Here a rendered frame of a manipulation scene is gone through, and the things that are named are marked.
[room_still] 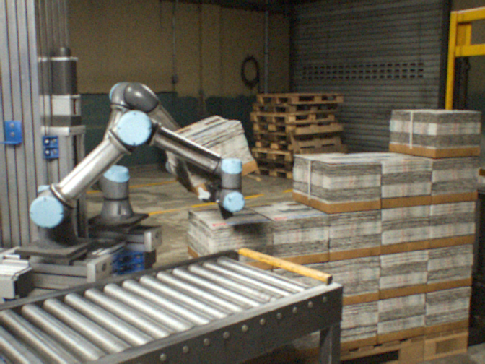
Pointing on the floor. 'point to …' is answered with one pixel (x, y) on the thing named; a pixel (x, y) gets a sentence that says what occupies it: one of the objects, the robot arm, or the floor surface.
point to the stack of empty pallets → (278, 164)
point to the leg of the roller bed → (330, 344)
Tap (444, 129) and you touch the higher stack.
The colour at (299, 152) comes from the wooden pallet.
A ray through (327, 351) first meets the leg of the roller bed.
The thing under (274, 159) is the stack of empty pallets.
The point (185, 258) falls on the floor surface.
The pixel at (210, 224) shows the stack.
